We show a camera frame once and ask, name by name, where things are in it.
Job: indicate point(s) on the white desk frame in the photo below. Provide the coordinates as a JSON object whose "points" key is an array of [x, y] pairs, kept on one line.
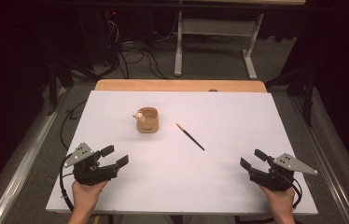
{"points": [[178, 53]]}

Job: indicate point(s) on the person's left hand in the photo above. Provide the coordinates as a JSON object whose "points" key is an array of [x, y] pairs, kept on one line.
{"points": [[85, 196]]}

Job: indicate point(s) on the black metal stand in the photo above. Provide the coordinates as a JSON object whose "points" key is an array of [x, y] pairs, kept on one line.
{"points": [[53, 90], [309, 93]]}

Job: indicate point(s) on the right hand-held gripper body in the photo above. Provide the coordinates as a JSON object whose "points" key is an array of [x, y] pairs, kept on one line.
{"points": [[275, 180]]}

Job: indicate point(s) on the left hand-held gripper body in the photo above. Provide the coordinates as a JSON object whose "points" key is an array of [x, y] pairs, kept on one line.
{"points": [[85, 172]]}

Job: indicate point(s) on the wooden pen holder with figurine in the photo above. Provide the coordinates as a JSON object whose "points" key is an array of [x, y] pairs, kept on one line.
{"points": [[148, 124]]}

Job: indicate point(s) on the metal floor rail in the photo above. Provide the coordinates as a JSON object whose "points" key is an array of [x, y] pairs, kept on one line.
{"points": [[328, 161], [23, 161]]}

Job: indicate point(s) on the person's right hand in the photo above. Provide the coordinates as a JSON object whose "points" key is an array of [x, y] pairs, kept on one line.
{"points": [[280, 200]]}

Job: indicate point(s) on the wooden table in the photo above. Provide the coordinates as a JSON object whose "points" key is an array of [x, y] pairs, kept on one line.
{"points": [[163, 85]]}

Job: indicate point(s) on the black brush with gold ferrule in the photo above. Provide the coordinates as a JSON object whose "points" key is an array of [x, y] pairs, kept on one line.
{"points": [[191, 137]]}

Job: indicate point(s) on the black computer case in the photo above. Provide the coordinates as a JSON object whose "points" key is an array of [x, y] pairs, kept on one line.
{"points": [[104, 34]]}

